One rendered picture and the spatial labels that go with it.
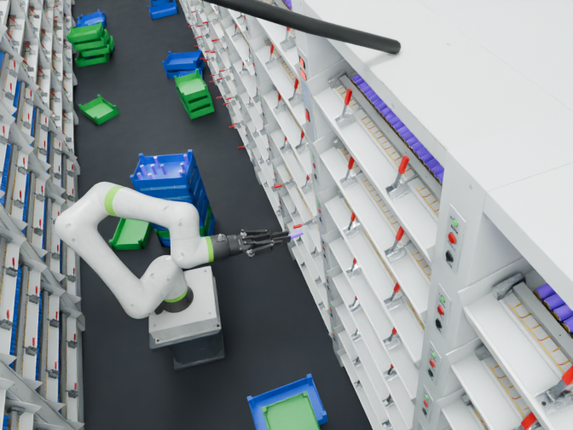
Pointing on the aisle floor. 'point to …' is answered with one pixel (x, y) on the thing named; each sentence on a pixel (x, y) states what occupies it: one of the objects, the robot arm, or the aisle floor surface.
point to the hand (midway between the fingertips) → (280, 237)
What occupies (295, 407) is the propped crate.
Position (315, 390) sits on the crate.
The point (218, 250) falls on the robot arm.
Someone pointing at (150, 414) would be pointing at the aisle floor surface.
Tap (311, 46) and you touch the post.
